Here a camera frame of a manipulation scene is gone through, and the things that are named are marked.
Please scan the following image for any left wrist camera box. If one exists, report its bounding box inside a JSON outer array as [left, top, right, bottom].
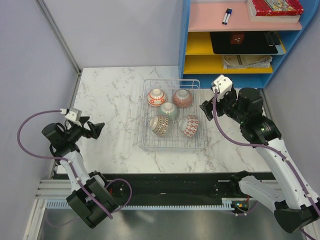
[[65, 108, 82, 122]]

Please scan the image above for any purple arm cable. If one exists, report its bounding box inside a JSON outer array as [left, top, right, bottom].
[[17, 108, 133, 227], [212, 89, 320, 240]]

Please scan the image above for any aluminium corner frame post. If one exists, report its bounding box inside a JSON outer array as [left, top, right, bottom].
[[35, 0, 82, 76]]

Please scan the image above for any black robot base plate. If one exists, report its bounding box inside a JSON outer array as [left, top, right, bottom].
[[99, 172, 260, 210]]

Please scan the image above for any pink patterned small bowl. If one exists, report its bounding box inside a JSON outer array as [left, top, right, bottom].
[[172, 89, 193, 108]]

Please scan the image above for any blue triangle patterned bowl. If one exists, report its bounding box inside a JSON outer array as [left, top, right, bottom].
[[178, 115, 199, 138]]

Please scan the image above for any spiral bound notebook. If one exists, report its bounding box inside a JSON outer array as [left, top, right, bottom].
[[221, 55, 273, 69]]

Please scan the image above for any blue capped marker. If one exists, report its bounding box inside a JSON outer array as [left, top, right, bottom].
[[225, 8, 233, 25]]

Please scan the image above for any brown checkered blue-rimmed bowl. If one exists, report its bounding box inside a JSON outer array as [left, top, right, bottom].
[[149, 115, 169, 137]]

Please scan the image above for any orange and white bowl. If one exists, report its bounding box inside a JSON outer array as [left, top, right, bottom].
[[147, 88, 167, 107]]

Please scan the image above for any white wire dish rack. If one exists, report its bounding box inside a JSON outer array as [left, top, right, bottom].
[[138, 79, 205, 151]]

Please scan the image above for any black tablet with red box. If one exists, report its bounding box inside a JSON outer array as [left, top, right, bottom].
[[210, 31, 278, 55]]

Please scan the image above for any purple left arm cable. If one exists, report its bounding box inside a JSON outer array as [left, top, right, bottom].
[[17, 108, 133, 227]]

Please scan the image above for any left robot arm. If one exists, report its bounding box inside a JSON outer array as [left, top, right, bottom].
[[41, 117, 119, 229]]

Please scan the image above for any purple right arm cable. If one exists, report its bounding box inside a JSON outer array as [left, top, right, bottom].
[[212, 89, 320, 240]]

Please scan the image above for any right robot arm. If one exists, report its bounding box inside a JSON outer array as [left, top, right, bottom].
[[200, 86, 320, 233]]

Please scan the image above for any red patterned book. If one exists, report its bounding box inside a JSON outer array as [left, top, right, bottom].
[[246, 0, 304, 24]]

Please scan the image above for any pale green ribbed bowl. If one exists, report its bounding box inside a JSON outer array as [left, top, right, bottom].
[[157, 102, 180, 121]]

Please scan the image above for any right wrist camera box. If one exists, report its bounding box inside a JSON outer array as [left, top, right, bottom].
[[211, 74, 233, 97]]

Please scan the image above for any white slotted cable duct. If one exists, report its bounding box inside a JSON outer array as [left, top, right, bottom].
[[46, 197, 258, 211]]

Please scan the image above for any blue shelf unit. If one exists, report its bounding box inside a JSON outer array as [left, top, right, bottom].
[[178, 0, 319, 89]]

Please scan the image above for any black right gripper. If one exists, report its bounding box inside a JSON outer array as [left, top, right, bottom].
[[199, 88, 247, 125]]

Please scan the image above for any black capped marker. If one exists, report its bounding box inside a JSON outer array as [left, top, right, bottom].
[[222, 8, 231, 25]]

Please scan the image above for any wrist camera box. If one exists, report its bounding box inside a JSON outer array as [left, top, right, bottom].
[[211, 74, 233, 97], [65, 108, 82, 122]]

